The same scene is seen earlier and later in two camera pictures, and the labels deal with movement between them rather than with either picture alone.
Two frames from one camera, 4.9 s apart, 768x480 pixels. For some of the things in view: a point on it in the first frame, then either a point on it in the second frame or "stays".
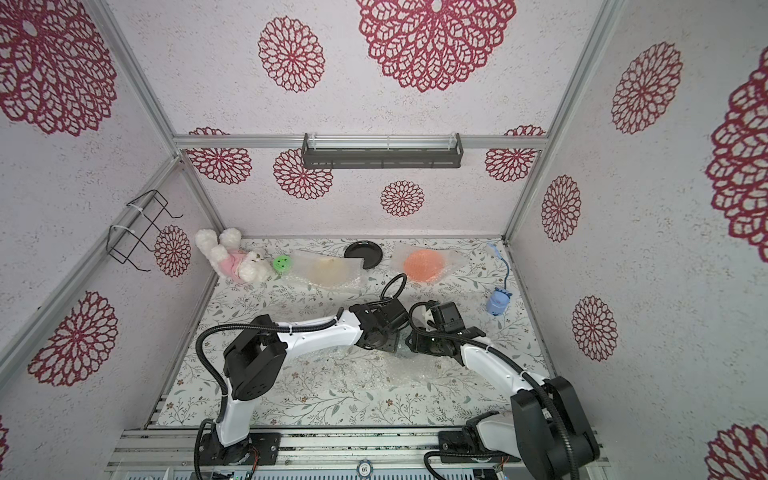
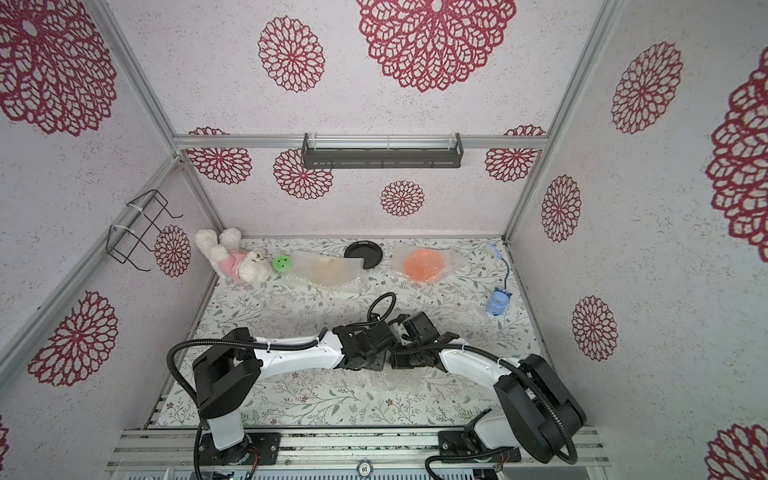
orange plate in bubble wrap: x=421 y=265 stays
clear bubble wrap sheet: x=362 y=369 stays
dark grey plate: x=369 y=251 stays
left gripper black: x=390 y=347 → x=380 y=364
